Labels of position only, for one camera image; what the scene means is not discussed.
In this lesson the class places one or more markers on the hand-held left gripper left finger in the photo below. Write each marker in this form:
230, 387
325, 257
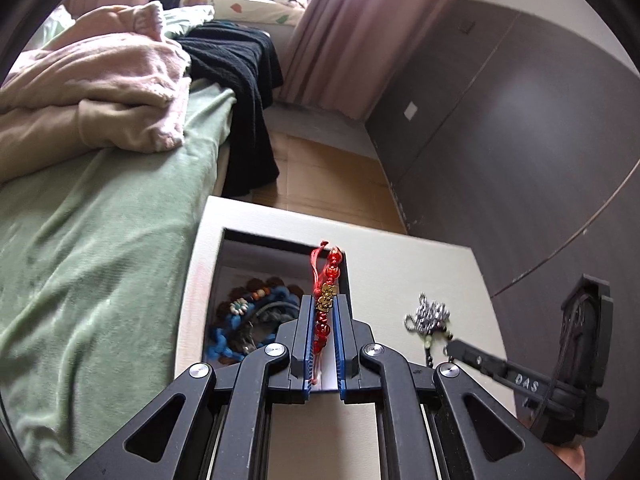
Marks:
304, 340

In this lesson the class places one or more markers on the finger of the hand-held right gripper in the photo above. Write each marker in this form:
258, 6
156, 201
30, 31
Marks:
480, 357

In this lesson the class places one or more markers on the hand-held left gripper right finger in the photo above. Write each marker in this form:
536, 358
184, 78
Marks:
341, 345

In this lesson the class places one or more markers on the black jewelry box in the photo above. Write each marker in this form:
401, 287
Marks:
231, 265

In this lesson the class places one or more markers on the person's right forearm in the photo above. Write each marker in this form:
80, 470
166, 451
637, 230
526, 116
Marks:
570, 462

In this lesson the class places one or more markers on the cardboard floor sheets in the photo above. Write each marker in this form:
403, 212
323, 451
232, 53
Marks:
320, 175

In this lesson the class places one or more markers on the green bedsheet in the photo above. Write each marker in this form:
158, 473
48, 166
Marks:
100, 260

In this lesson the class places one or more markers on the black knitted cloth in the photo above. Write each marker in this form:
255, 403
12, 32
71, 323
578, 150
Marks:
240, 85

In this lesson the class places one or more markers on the pink fleece blanket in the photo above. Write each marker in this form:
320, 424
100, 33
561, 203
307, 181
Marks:
100, 75

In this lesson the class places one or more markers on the white printed windowsill cushion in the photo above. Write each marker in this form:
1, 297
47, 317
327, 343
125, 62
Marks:
250, 7

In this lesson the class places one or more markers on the green patterned bedding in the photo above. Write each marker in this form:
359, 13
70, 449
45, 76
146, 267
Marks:
186, 16

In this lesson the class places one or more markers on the white wall switch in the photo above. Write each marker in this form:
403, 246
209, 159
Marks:
411, 110

